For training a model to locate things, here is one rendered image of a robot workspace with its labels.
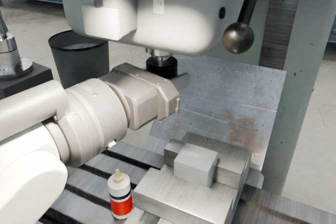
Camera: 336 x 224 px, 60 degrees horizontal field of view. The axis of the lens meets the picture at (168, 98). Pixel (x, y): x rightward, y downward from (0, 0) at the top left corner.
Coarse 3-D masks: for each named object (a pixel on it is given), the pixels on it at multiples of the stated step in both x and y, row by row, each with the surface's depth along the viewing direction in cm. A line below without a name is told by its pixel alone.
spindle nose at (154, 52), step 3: (147, 48) 40; (147, 51) 41; (150, 51) 40; (153, 51) 40; (156, 51) 40; (159, 51) 40; (162, 51) 40; (165, 51) 40; (150, 54) 40; (153, 54) 40; (156, 54) 40; (159, 54) 40; (162, 54) 40; (165, 54) 40; (168, 54) 40; (171, 54) 40
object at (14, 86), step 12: (24, 60) 68; (0, 72) 63; (12, 72) 63; (24, 72) 64; (36, 72) 66; (48, 72) 67; (0, 84) 61; (12, 84) 61; (24, 84) 63; (36, 84) 66; (0, 96) 61
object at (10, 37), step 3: (9, 33) 63; (6, 36) 62; (9, 36) 62; (12, 36) 62; (0, 39) 60; (3, 39) 60; (6, 39) 61; (9, 39) 61; (12, 39) 62; (0, 42) 60; (3, 42) 61; (6, 42) 61
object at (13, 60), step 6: (12, 42) 62; (0, 48) 61; (6, 48) 62; (12, 48) 62; (0, 54) 62; (6, 54) 62; (12, 54) 63; (18, 54) 65; (0, 60) 62; (6, 60) 63; (12, 60) 63; (18, 60) 65; (0, 66) 63; (6, 66) 63; (12, 66) 64; (18, 66) 65
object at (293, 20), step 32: (256, 0) 68; (288, 0) 65; (320, 0) 62; (256, 32) 72; (288, 32) 68; (320, 32) 65; (256, 64) 76; (288, 64) 72; (288, 96) 76; (288, 128) 80; (288, 160) 85
